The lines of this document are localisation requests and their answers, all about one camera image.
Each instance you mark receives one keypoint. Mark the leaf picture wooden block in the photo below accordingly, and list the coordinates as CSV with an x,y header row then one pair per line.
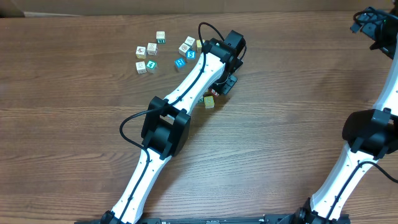
x,y
152,48

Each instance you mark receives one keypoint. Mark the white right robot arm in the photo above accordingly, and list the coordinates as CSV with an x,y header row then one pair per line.
x,y
369,134

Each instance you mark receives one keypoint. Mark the cardboard back panel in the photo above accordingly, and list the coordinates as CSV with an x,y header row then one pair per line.
x,y
21,8

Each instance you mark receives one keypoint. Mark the yellow-sided boot picture block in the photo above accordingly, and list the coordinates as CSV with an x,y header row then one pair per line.
x,y
141,52

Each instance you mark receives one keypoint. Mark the green letter R block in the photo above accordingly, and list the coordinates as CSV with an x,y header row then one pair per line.
x,y
160,37

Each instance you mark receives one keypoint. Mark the red number 3 block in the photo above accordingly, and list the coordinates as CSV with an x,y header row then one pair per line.
x,y
214,92

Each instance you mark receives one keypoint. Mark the butterfly picture wooden block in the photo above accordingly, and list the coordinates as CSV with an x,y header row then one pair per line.
x,y
141,67

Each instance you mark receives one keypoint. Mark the white-top green-sided block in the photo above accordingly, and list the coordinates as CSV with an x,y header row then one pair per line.
x,y
209,102

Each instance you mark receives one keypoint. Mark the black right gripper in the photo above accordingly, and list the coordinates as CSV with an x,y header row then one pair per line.
x,y
358,23

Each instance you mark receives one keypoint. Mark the blue-top wooden block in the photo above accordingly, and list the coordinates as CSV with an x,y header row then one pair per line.
x,y
180,64

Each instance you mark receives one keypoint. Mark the white-top wooden block rear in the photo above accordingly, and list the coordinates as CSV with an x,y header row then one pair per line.
x,y
191,42

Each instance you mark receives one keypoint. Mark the yellow-top wooden block rear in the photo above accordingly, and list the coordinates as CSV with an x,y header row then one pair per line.
x,y
199,45

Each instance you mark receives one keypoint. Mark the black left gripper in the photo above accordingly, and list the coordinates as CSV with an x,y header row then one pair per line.
x,y
228,84

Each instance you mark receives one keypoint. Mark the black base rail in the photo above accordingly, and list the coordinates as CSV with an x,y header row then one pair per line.
x,y
266,219

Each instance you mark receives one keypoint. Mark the blue number 5 block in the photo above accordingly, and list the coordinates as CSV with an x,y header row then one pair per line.
x,y
190,55

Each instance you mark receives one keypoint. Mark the plain wooden picture block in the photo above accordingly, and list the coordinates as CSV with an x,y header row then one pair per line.
x,y
183,49

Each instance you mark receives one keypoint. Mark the green number 4 block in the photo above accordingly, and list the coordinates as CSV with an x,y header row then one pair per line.
x,y
151,66

